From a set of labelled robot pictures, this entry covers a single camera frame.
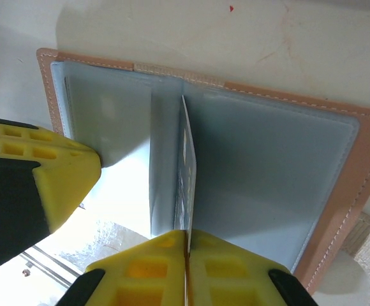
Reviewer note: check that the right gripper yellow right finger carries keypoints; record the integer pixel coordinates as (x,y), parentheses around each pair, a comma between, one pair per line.
(233,283)

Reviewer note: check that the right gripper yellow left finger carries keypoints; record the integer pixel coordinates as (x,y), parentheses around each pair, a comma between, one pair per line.
(146,280)

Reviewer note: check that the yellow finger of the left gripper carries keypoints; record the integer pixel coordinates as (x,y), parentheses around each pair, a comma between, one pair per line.
(63,185)
(27,135)

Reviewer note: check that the blue plastic card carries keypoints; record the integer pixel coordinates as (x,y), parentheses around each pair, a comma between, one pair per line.
(186,165)

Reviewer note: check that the tan leather card holder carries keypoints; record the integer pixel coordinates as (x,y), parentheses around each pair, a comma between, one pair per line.
(268,159)

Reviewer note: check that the long aluminium mounting rail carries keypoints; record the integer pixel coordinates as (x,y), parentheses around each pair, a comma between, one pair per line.
(44,264)

